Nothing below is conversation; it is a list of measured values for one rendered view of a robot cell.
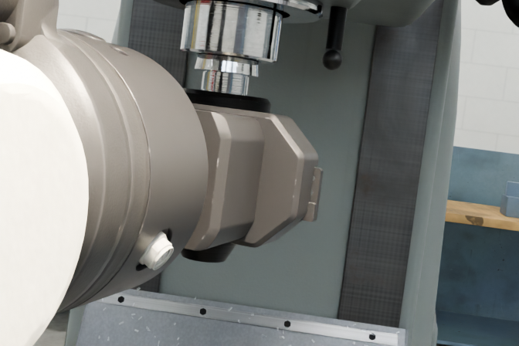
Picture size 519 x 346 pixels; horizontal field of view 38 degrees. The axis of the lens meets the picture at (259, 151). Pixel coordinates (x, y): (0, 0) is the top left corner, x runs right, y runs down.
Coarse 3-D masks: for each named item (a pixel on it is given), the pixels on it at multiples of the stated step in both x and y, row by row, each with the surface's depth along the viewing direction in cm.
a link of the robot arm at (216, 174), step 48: (96, 48) 22; (144, 96) 22; (192, 144) 24; (240, 144) 28; (288, 144) 30; (192, 192) 24; (240, 192) 28; (288, 192) 30; (144, 240) 22; (192, 240) 27; (240, 240) 30
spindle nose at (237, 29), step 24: (192, 0) 35; (216, 0) 34; (192, 24) 35; (216, 24) 34; (240, 24) 34; (264, 24) 35; (192, 48) 35; (216, 48) 34; (240, 48) 34; (264, 48) 35
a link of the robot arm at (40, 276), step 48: (0, 96) 13; (48, 96) 14; (0, 144) 13; (48, 144) 14; (0, 192) 13; (48, 192) 14; (0, 240) 13; (48, 240) 14; (0, 288) 13; (48, 288) 15; (0, 336) 14
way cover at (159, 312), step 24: (96, 312) 74; (120, 312) 74; (144, 312) 74; (168, 312) 74; (192, 312) 74; (216, 312) 74; (240, 312) 74; (264, 312) 74; (288, 312) 74; (96, 336) 73; (120, 336) 73; (144, 336) 73; (168, 336) 73; (192, 336) 73; (216, 336) 73; (240, 336) 73; (288, 336) 73; (312, 336) 73; (336, 336) 73; (360, 336) 73; (384, 336) 72; (408, 336) 73
